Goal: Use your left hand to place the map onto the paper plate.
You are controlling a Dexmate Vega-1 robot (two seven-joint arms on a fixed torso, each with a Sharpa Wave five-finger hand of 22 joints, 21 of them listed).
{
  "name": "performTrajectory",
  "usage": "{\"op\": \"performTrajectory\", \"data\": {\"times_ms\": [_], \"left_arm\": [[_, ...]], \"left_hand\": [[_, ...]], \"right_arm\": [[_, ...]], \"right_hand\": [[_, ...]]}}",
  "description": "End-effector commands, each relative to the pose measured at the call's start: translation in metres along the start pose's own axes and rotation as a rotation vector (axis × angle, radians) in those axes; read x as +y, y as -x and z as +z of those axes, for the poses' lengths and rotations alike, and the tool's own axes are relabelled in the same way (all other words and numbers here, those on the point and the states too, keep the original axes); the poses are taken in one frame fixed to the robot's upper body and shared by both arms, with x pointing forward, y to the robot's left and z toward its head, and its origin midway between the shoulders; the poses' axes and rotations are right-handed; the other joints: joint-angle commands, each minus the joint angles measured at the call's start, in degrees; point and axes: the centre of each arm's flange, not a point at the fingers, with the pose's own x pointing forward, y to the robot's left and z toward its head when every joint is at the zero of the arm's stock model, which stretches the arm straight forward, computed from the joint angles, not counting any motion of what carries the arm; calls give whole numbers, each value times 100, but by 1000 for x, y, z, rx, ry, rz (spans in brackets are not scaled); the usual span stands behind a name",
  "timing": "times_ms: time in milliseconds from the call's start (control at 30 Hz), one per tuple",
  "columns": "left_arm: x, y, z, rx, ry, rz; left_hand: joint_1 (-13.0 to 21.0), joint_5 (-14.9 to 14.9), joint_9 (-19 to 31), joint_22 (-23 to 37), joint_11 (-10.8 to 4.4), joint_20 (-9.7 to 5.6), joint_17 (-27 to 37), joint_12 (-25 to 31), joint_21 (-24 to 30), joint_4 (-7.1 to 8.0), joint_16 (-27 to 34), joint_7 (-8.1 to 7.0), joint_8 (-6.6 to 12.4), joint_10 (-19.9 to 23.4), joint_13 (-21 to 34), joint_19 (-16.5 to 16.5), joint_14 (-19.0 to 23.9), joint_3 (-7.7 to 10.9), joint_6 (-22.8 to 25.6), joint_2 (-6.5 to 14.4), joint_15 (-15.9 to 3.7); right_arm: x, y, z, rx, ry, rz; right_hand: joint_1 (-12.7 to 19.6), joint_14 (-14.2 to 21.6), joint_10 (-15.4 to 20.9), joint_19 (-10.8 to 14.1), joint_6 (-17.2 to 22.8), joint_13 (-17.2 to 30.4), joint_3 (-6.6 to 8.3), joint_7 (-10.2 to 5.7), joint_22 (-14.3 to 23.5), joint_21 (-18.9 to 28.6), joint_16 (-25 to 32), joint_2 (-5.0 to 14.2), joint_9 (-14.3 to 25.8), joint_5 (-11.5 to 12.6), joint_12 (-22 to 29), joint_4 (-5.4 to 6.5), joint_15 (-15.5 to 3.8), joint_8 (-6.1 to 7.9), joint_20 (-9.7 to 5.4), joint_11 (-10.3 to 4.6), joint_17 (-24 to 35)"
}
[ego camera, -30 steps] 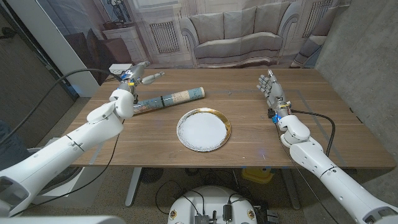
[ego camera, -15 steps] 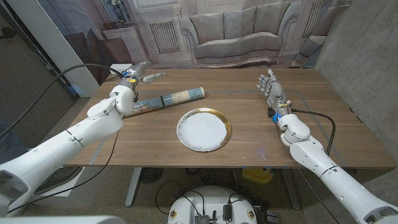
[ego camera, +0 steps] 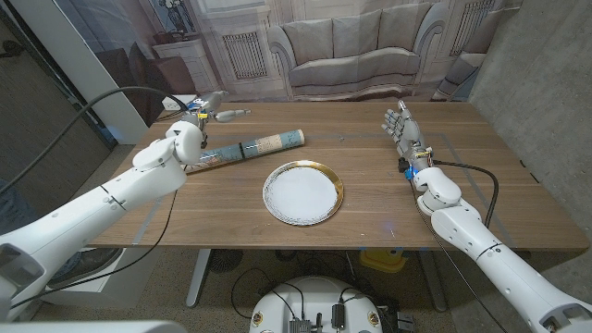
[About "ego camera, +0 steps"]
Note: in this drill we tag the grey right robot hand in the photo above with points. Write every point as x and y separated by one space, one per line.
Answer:
409 136

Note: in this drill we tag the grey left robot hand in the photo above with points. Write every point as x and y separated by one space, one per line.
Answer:
208 107

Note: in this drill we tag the map tube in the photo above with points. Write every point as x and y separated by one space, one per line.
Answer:
268 144

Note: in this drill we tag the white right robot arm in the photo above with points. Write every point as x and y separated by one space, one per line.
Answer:
499 259

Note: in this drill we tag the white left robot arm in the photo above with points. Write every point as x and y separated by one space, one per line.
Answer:
92 213

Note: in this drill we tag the gold rimmed paper plate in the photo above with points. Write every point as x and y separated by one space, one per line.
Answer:
300 194

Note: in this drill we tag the white power strip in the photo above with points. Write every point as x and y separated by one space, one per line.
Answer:
170 105

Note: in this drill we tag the grey tape outline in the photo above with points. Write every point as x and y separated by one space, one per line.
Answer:
370 135

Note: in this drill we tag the black rubber band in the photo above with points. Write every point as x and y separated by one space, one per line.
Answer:
241 151

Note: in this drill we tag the printed living room backdrop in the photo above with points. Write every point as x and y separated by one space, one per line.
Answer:
347 37

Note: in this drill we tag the yellow object under table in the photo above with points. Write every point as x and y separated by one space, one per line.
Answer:
381 261

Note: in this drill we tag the grey table leg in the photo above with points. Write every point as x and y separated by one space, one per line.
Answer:
432 282

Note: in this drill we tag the black round floor fan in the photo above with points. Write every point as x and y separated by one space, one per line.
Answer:
224 260

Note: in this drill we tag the white table leg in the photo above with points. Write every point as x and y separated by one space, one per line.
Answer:
198 277

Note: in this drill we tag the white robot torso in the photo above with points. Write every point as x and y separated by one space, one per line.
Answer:
314 296

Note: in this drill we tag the black power adapter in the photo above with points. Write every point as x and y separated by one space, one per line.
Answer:
337 316

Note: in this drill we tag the grey finned device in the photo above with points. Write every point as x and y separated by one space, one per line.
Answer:
300 326

